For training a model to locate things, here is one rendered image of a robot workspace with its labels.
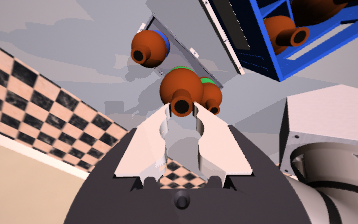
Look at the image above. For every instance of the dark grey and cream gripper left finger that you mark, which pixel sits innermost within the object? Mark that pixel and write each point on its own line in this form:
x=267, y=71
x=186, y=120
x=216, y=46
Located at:
x=139, y=154

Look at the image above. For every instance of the blue plastic crate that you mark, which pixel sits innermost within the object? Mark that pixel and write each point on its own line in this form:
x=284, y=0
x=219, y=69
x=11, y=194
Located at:
x=244, y=28

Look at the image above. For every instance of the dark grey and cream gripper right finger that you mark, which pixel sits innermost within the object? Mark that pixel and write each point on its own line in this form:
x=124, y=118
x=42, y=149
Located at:
x=225, y=152

